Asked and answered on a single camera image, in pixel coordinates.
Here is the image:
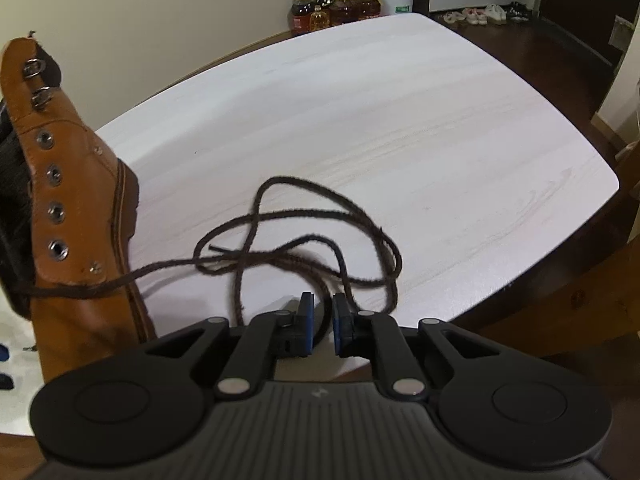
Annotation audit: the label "dark brown shoelace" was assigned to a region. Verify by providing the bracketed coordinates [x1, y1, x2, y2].
[15, 176, 404, 326]

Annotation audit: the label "brown leather work boot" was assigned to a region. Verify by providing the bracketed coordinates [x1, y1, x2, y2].
[1, 36, 155, 382]

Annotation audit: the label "shoes on floor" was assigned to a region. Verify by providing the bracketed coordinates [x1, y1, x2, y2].
[442, 1, 532, 26]

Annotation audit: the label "cooking oil bottles cluster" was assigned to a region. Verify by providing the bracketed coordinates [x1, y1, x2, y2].
[288, 0, 382, 36]

